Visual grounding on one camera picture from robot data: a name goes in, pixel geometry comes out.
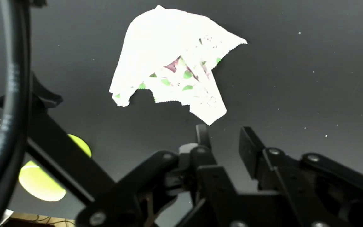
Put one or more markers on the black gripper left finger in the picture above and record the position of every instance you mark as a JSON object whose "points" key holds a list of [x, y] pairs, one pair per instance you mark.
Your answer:
{"points": [[206, 184]]}

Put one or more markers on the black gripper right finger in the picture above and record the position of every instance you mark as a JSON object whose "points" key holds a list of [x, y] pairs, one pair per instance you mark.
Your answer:
{"points": [[315, 184]]}

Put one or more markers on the white towel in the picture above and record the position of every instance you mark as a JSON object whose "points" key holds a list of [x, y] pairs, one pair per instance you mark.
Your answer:
{"points": [[164, 42]]}

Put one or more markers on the black metal stand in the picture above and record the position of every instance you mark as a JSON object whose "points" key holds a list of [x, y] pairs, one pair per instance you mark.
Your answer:
{"points": [[59, 155]]}

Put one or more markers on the yellow-green cup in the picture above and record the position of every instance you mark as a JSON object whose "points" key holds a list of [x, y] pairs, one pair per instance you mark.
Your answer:
{"points": [[37, 184]]}

